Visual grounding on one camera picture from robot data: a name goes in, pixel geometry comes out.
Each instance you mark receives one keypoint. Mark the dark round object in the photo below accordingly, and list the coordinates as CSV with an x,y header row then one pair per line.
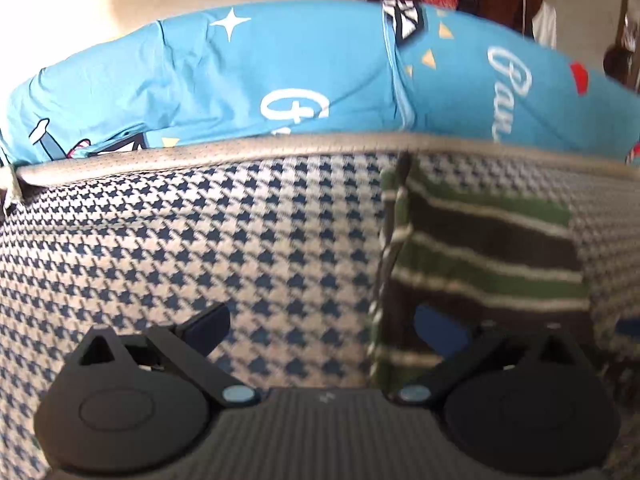
x,y
620,65

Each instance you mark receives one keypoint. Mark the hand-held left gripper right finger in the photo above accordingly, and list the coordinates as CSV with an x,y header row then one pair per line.
x,y
440,332

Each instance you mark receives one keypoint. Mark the green brown striped t-shirt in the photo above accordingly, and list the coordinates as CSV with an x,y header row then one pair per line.
x,y
480,255

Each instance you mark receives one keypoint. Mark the houndstooth bed mat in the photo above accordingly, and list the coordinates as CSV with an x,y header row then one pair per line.
x,y
225,240

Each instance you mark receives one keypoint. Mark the blue pillow with star print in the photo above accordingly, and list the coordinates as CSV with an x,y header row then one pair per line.
x,y
210,85

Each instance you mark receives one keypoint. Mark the blue pillow with script print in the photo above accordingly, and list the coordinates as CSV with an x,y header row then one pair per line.
x,y
510,90

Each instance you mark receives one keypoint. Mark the white cloth on chair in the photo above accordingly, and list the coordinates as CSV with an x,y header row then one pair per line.
x,y
545,25

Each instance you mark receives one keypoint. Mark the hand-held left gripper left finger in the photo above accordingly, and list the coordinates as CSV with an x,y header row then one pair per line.
x,y
207,327

